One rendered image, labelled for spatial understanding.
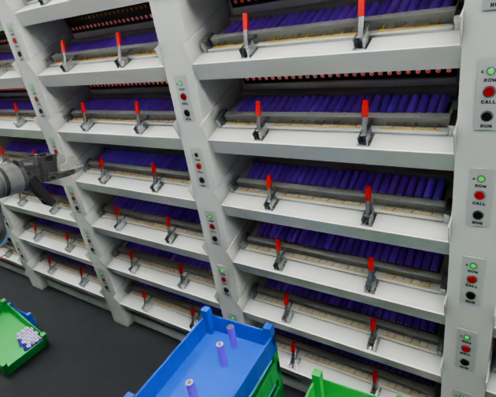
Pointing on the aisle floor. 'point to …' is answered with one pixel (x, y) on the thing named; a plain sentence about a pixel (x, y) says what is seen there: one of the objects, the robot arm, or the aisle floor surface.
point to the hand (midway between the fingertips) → (77, 168)
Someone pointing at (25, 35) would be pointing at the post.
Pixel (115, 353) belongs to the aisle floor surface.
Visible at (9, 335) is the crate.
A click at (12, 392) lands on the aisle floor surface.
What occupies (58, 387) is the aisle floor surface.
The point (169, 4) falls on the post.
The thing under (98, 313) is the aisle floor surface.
